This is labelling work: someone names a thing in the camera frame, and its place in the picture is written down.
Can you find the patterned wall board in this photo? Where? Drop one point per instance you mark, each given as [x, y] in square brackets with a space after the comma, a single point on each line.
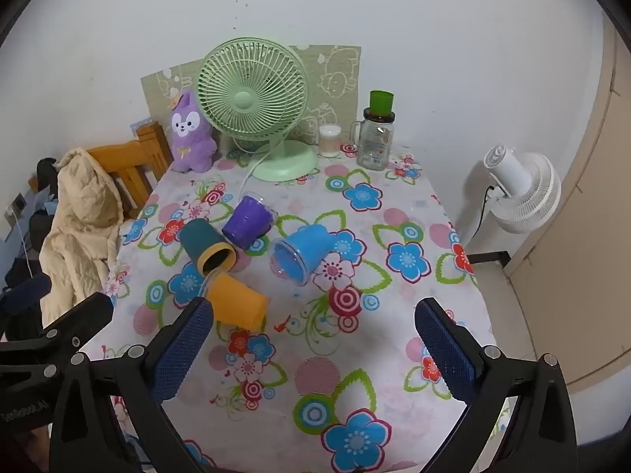
[340, 74]

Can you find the purple plush toy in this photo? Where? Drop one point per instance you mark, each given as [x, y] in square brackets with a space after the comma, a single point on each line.
[190, 148]

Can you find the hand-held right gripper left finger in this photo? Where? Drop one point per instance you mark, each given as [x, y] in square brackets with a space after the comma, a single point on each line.
[183, 345]

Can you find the purple cup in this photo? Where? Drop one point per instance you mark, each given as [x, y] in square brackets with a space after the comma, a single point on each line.
[244, 224]

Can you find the wall socket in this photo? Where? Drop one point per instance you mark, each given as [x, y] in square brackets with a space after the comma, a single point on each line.
[18, 203]

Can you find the green cup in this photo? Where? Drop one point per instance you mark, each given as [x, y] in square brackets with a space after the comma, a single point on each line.
[380, 101]

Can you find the wooden chair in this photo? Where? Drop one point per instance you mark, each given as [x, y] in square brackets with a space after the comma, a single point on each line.
[143, 157]

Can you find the cotton swab container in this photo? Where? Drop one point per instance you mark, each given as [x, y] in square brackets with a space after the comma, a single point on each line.
[330, 145]

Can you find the green desk fan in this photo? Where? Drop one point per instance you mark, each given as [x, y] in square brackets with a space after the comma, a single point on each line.
[246, 101]

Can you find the floral tablecloth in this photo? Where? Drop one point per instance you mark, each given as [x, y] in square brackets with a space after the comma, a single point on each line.
[315, 335]

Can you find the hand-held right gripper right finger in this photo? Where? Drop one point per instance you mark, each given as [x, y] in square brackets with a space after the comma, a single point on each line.
[443, 354]

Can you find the white standing fan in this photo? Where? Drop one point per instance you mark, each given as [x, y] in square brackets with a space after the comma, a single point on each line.
[517, 177]

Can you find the black metal bracket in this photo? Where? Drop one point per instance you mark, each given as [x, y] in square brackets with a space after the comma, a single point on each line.
[488, 257]

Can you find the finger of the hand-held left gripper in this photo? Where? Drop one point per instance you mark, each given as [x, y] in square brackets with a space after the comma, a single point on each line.
[69, 325]
[27, 291]

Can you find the blue cup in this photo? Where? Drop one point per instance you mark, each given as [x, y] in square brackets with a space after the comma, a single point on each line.
[308, 246]

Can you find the dark cloth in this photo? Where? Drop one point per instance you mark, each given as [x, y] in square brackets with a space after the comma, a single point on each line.
[47, 170]

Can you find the orange cup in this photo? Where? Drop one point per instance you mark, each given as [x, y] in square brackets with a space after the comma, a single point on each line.
[236, 300]

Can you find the beige jacket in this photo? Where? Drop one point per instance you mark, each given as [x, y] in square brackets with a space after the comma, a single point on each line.
[81, 217]

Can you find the beige cabinet door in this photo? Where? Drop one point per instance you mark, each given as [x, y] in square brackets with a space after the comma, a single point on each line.
[591, 207]

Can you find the dark teal cup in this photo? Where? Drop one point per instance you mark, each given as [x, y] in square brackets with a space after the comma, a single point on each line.
[199, 239]

